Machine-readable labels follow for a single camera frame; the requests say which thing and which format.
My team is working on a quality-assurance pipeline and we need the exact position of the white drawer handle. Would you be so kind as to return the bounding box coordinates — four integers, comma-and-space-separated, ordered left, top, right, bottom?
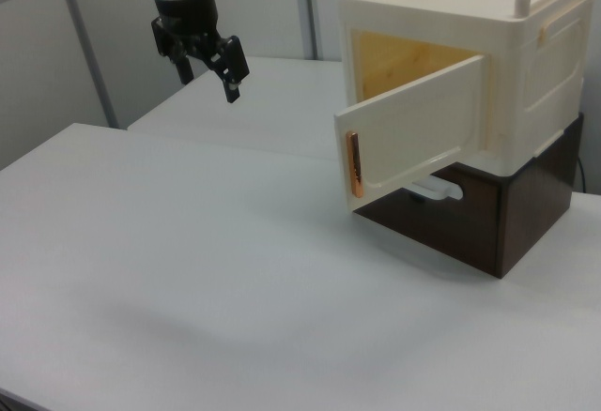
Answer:
407, 175, 465, 203

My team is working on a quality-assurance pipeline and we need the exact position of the cream cabinet door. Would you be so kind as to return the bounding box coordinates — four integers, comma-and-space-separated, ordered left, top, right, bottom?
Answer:
333, 53, 492, 213

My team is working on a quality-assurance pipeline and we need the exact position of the cream plastic cabinet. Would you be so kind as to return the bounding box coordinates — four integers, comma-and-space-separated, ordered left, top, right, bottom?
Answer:
334, 0, 594, 178

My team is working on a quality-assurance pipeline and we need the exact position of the grey partition frame post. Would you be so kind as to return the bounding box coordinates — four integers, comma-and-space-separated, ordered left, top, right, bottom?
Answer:
54, 0, 119, 129
300, 0, 326, 61

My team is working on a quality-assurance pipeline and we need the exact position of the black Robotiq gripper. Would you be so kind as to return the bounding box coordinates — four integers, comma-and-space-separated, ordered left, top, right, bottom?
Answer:
150, 0, 251, 105

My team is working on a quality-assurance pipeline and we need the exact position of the thin black wall cable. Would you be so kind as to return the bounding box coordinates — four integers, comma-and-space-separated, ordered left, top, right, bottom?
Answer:
576, 154, 589, 194

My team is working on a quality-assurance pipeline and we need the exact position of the copper door handle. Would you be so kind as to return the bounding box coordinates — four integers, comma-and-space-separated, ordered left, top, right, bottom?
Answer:
344, 129, 365, 201

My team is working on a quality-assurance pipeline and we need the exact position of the dark brown drawer box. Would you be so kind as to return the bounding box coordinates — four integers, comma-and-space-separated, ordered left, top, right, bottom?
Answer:
351, 112, 586, 282

